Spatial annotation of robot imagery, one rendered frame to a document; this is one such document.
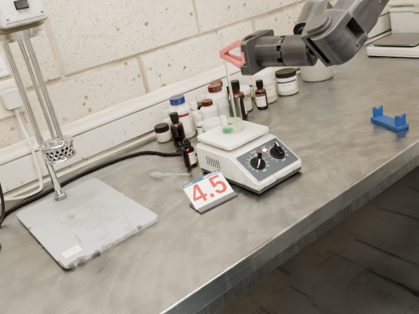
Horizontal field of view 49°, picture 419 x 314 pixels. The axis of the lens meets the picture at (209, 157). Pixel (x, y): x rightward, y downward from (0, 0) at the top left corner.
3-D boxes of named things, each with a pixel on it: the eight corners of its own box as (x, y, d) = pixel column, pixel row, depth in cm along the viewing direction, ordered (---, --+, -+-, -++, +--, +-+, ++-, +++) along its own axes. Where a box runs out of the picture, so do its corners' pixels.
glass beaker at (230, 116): (243, 136, 98) (237, 100, 95) (219, 137, 100) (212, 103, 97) (247, 125, 104) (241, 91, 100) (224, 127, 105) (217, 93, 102)
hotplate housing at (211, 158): (303, 170, 97) (300, 136, 94) (259, 197, 91) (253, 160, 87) (235, 148, 114) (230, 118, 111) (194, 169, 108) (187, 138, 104)
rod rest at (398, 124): (409, 128, 107) (409, 113, 105) (397, 132, 106) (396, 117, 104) (381, 116, 115) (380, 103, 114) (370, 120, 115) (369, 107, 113)
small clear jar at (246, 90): (257, 107, 139) (254, 86, 137) (244, 114, 136) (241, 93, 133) (243, 105, 144) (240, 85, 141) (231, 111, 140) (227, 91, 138)
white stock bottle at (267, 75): (252, 99, 147) (246, 60, 142) (275, 95, 147) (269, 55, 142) (255, 106, 141) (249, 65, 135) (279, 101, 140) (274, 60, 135)
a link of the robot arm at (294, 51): (307, 50, 78) (318, 72, 82) (320, 20, 81) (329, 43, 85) (272, 52, 82) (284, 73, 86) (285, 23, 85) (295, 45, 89)
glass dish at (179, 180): (179, 196, 97) (178, 187, 96) (172, 186, 102) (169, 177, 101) (204, 187, 98) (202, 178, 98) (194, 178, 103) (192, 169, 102)
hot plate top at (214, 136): (271, 130, 100) (270, 126, 99) (229, 151, 94) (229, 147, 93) (235, 121, 109) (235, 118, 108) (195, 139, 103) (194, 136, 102)
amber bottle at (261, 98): (260, 104, 141) (255, 78, 137) (270, 105, 139) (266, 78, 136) (255, 109, 138) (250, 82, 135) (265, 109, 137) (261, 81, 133)
